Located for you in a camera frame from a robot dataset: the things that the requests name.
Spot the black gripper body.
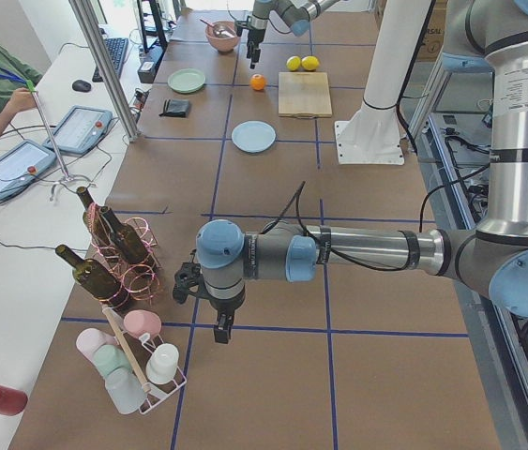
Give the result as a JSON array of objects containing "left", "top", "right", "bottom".
[{"left": 173, "top": 250, "right": 245, "bottom": 328}]

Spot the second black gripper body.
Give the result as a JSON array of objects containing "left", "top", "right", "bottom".
[{"left": 234, "top": 16, "right": 266, "bottom": 51}]

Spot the orange mandarin fruit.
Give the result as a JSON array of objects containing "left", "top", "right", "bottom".
[{"left": 249, "top": 74, "right": 267, "bottom": 91}]

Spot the pale blue plate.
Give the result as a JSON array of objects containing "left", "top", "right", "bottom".
[{"left": 231, "top": 121, "right": 277, "bottom": 154}]

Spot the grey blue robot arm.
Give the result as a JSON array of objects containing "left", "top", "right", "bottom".
[{"left": 173, "top": 1, "right": 528, "bottom": 343}]

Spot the second grey blue robot arm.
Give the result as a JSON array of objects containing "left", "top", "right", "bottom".
[{"left": 234, "top": 0, "right": 338, "bottom": 50}]

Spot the pale green plate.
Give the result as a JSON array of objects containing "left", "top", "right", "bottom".
[{"left": 167, "top": 68, "right": 206, "bottom": 94}]

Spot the pink bowl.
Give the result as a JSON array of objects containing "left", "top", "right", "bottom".
[{"left": 205, "top": 21, "right": 240, "bottom": 53}]

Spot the lower yellow lemon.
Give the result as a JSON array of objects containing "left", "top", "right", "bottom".
[{"left": 285, "top": 55, "right": 301, "bottom": 72}]

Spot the yellow lemon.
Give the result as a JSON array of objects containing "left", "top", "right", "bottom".
[
  {"left": 301, "top": 55, "right": 320, "bottom": 71},
  {"left": 285, "top": 55, "right": 301, "bottom": 72}
]

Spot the metal scoop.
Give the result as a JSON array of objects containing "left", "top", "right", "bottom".
[{"left": 200, "top": 18, "right": 236, "bottom": 38}]

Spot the upper yellow lemon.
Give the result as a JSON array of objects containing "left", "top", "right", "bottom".
[{"left": 301, "top": 55, "right": 320, "bottom": 71}]

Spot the bamboo cutting board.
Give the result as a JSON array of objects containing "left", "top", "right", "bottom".
[{"left": 279, "top": 72, "right": 333, "bottom": 118}]

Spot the white cup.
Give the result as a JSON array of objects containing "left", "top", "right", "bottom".
[{"left": 146, "top": 343, "right": 179, "bottom": 384}]

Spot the upper dark wine bottle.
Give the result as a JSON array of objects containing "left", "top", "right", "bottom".
[{"left": 98, "top": 206, "right": 157, "bottom": 272}]

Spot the dark wine bottle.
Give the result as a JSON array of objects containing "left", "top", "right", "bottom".
[
  {"left": 76, "top": 187, "right": 115, "bottom": 257},
  {"left": 98, "top": 206, "right": 157, "bottom": 272},
  {"left": 55, "top": 244, "right": 135, "bottom": 313}
]

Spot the folded grey cloth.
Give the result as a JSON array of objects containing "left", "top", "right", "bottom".
[{"left": 158, "top": 98, "right": 191, "bottom": 118}]

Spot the lower dark wine bottle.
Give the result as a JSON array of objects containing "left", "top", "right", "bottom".
[{"left": 55, "top": 244, "right": 135, "bottom": 313}]

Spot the mint green cup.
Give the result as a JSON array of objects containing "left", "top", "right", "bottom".
[{"left": 93, "top": 344, "right": 131, "bottom": 379}]

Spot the pale grey cup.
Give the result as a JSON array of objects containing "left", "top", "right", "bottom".
[{"left": 104, "top": 367, "right": 147, "bottom": 414}]

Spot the light pink cup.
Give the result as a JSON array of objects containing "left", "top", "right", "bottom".
[{"left": 75, "top": 328, "right": 118, "bottom": 362}]

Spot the black keyboard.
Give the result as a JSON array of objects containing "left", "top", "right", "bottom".
[{"left": 103, "top": 37, "right": 129, "bottom": 77}]

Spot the metal stand rod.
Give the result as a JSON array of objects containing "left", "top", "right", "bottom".
[{"left": 25, "top": 80, "right": 91, "bottom": 202}]

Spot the black computer mouse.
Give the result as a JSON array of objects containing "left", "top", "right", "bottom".
[{"left": 71, "top": 80, "right": 92, "bottom": 93}]

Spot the far teach pendant tablet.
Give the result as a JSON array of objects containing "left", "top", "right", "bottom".
[{"left": 52, "top": 105, "right": 113, "bottom": 156}]

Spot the teach pendant tablet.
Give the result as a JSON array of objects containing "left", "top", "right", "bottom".
[
  {"left": 52, "top": 105, "right": 113, "bottom": 156},
  {"left": 0, "top": 140, "right": 56, "bottom": 200}
]

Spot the near teach pendant tablet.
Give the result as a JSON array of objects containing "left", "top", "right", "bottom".
[{"left": 0, "top": 140, "right": 56, "bottom": 200}]

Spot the copper wire bottle rack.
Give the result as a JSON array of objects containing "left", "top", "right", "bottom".
[{"left": 83, "top": 202, "right": 158, "bottom": 313}]

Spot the white wire cup rack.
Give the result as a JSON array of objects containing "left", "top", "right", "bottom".
[{"left": 115, "top": 313, "right": 187, "bottom": 415}]

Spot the wooden rack handle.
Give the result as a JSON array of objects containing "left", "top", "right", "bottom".
[{"left": 102, "top": 307, "right": 151, "bottom": 393}]

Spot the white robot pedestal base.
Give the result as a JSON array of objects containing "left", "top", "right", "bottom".
[{"left": 335, "top": 0, "right": 433, "bottom": 165}]

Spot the aluminium frame post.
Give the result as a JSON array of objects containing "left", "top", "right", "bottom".
[{"left": 68, "top": 0, "right": 139, "bottom": 143}]

